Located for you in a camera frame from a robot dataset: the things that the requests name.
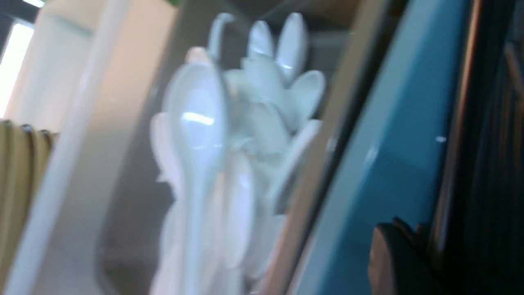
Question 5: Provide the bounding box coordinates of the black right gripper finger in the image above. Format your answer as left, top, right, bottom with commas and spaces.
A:
368, 217, 447, 295

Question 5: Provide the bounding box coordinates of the stack of tan noodle bowls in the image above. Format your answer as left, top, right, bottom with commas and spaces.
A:
0, 120, 57, 288

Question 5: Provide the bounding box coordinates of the blue chopstick bin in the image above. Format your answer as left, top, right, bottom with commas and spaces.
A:
288, 0, 470, 295

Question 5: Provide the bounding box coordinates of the pile of white soup spoons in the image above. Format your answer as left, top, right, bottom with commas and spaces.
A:
149, 12, 326, 295

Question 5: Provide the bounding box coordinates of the grey spoon bin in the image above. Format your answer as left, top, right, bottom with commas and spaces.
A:
98, 0, 393, 295

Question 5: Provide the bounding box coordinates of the large white plastic bin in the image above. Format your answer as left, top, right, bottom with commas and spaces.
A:
1, 0, 180, 295

